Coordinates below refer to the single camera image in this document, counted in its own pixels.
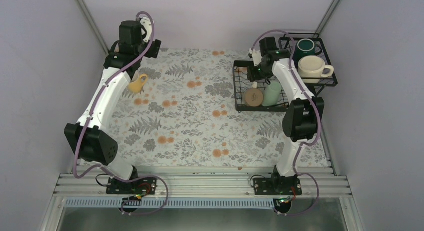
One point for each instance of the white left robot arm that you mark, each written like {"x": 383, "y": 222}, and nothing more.
{"x": 88, "y": 138}

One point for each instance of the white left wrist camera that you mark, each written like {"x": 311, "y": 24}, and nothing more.
{"x": 146, "y": 28}

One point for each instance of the cream white mug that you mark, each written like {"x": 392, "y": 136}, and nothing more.
{"x": 312, "y": 69}

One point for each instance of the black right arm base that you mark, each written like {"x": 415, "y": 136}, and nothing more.
{"x": 283, "y": 186}

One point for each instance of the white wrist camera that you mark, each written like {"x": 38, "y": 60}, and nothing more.
{"x": 256, "y": 57}
{"x": 146, "y": 28}

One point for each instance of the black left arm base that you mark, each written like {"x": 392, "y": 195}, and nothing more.
{"x": 145, "y": 186}

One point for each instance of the beige speckled mug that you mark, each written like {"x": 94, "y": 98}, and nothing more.
{"x": 253, "y": 97}

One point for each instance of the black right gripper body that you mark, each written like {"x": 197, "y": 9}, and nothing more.
{"x": 262, "y": 73}

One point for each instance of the dark green mug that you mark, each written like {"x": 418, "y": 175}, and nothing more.
{"x": 307, "y": 47}

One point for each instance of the aluminium mounting rail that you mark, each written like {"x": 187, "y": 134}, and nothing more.
{"x": 205, "y": 182}

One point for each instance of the floral patterned table mat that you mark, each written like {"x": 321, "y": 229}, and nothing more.
{"x": 186, "y": 116}

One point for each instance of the yellow mug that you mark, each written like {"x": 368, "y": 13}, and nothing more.
{"x": 137, "y": 83}

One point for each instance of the mint green cup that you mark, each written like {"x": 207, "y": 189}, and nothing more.
{"x": 271, "y": 94}

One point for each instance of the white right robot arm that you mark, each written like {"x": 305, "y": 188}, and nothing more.
{"x": 302, "y": 121}

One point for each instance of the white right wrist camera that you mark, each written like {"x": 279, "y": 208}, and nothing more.
{"x": 256, "y": 57}

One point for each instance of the black wire dish rack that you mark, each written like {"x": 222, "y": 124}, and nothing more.
{"x": 287, "y": 42}

